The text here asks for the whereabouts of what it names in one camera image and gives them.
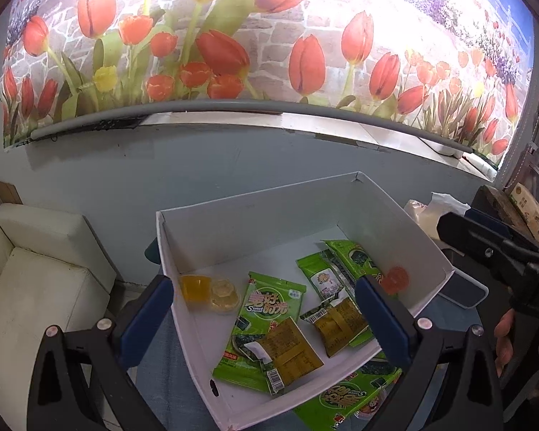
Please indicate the cream patterned carton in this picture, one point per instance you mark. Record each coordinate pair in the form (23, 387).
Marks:
(532, 215)

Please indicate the green packet with clear window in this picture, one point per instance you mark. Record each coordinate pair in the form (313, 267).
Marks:
(319, 274)

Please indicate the tulip printed window blind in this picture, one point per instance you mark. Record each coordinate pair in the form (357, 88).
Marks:
(296, 76)

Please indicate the orange jelly cup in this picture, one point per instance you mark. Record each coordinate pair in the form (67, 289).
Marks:
(395, 280)

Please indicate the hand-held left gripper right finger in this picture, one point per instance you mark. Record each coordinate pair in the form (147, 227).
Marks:
(382, 318)

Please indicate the cream leather sofa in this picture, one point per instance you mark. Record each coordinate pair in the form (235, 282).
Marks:
(40, 287)

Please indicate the brown cardboard piece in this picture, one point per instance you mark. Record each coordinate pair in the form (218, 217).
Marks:
(6, 191)

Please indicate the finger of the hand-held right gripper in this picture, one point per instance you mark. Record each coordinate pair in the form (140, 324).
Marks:
(471, 238)
(498, 224)

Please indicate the clear pale jelly cup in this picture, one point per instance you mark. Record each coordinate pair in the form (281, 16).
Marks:
(224, 298)

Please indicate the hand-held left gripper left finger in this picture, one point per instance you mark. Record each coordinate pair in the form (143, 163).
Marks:
(146, 318)

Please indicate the person's right hand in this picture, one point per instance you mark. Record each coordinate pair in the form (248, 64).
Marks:
(505, 341)

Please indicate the pink jelly cup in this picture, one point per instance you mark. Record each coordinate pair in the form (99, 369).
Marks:
(370, 408)

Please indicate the yellow jelly cup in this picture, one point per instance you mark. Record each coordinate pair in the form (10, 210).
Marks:
(193, 289)

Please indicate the green seaweed snack packet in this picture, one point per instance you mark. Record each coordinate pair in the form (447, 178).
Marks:
(337, 404)
(260, 305)
(359, 260)

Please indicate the yellow snack packet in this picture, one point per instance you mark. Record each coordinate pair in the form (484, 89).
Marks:
(287, 350)
(337, 324)

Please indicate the white cardboard box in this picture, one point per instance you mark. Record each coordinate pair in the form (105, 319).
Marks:
(251, 229)

